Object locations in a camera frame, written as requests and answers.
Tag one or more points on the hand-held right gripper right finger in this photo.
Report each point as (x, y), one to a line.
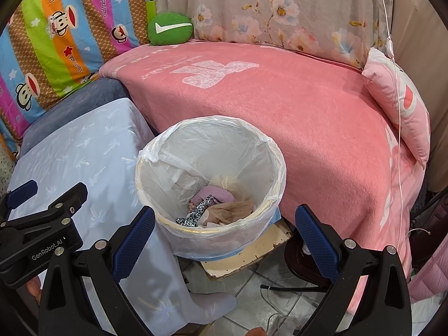
(315, 238)

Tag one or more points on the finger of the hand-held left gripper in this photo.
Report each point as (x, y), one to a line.
(22, 192)
(66, 203)

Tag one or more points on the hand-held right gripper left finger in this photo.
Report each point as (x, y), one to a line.
(134, 238)

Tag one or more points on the black white patterned sock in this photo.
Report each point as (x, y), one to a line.
(196, 213)

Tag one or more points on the beige stocking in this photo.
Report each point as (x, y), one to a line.
(231, 210)

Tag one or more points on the mauve satin cloth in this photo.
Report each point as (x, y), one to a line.
(213, 194)

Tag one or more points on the cream organza cloth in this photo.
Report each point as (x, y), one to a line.
(227, 182)

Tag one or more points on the white lined trash bin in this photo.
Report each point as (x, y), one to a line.
(210, 140)

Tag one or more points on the person's left hand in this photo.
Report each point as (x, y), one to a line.
(35, 288)

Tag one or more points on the striped cartoon monkey pillow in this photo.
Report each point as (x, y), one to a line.
(10, 133)

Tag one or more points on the light blue palm print tablecloth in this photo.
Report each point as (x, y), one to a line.
(87, 140)

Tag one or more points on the cream worn board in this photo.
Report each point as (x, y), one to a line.
(238, 264)

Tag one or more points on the blue-grey sofa cushion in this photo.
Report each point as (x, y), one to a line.
(70, 101)

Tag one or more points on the tan rounded object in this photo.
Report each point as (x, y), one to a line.
(260, 332)

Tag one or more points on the pink quilted cloth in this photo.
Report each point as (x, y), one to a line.
(427, 280)

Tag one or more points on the pink blanket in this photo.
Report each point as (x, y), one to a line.
(297, 119)

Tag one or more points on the pink pillow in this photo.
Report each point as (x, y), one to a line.
(395, 105)

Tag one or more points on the colourful striped monkey quilt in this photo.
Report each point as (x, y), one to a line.
(70, 24)

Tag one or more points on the green cushion with white tick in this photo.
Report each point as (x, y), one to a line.
(168, 36)

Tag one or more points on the floral beige pillow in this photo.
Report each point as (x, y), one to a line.
(280, 10)

